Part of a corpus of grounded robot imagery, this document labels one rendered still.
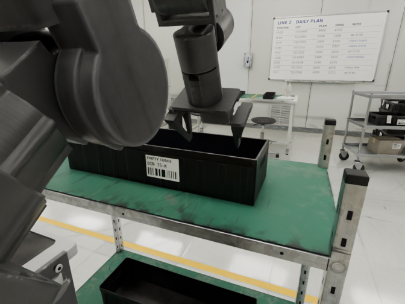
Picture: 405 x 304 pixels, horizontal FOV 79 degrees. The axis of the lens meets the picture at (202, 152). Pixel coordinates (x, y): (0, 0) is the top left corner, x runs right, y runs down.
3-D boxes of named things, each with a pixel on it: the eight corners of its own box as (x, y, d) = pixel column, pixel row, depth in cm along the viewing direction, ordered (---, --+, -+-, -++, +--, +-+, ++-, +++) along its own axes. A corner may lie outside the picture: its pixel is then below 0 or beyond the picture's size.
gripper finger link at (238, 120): (218, 131, 49) (212, 89, 43) (254, 135, 47) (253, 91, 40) (207, 155, 45) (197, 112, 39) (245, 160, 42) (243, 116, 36)
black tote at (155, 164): (69, 168, 77) (62, 133, 73) (109, 151, 92) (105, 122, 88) (253, 206, 56) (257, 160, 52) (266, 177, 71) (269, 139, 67)
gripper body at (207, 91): (187, 95, 46) (178, 55, 41) (241, 98, 42) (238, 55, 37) (172, 116, 41) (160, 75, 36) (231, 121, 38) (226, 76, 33)
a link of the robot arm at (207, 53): (163, 31, 32) (204, 29, 30) (184, 14, 36) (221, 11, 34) (176, 81, 37) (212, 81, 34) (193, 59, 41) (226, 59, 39)
